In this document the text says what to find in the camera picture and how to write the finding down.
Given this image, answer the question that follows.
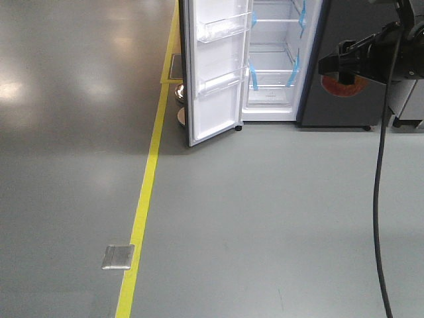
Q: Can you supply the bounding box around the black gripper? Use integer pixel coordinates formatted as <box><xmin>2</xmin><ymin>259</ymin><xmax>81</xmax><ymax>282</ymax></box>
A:
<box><xmin>319</xmin><ymin>23</ymin><xmax>423</xmax><ymax>83</ymax></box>

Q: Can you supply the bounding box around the red yellow apple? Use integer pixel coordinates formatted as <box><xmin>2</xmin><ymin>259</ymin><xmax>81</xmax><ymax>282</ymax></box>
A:
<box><xmin>321</xmin><ymin>76</ymin><xmax>369</xmax><ymax>97</ymax></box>

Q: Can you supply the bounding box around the fridge door white inside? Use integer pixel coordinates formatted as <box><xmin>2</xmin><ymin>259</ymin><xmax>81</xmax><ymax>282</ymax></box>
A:
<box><xmin>179</xmin><ymin>1</ymin><xmax>253</xmax><ymax>147</ymax></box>

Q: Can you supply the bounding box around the grey fridge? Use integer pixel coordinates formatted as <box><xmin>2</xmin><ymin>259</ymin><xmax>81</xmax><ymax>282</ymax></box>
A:
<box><xmin>241</xmin><ymin>1</ymin><xmax>397</xmax><ymax>130</ymax></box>

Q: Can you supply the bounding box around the clear crisper drawer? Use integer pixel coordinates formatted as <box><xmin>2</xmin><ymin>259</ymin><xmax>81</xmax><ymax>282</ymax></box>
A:
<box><xmin>248</xmin><ymin>69</ymin><xmax>296</xmax><ymax>107</ymax></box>

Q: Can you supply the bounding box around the clear middle door bin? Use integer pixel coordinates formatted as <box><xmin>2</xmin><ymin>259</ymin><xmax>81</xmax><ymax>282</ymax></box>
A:
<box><xmin>197</xmin><ymin>11</ymin><xmax>252</xmax><ymax>44</ymax></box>

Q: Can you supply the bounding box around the clear door bin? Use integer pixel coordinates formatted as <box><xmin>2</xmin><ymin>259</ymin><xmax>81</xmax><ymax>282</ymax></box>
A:
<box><xmin>196</xmin><ymin>66</ymin><xmax>247</xmax><ymax>97</ymax></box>
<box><xmin>197</xmin><ymin>11</ymin><xmax>252</xmax><ymax>44</ymax></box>

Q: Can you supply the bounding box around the clear lower door bin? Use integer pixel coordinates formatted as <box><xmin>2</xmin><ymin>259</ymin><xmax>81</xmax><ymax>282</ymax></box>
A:
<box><xmin>196</xmin><ymin>66</ymin><xmax>247</xmax><ymax>97</ymax></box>

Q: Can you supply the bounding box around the metal floor plate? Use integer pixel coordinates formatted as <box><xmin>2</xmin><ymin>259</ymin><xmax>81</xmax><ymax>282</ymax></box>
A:
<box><xmin>101</xmin><ymin>244</ymin><xmax>134</xmax><ymax>270</ymax></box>

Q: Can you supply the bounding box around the black hanging cable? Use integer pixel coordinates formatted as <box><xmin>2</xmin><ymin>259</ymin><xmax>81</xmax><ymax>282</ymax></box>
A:
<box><xmin>372</xmin><ymin>0</ymin><xmax>415</xmax><ymax>318</ymax></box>

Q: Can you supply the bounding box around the chrome stanchion post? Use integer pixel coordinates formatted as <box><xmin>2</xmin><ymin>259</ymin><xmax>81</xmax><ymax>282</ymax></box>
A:
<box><xmin>174</xmin><ymin>83</ymin><xmax>186</xmax><ymax>127</ymax></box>

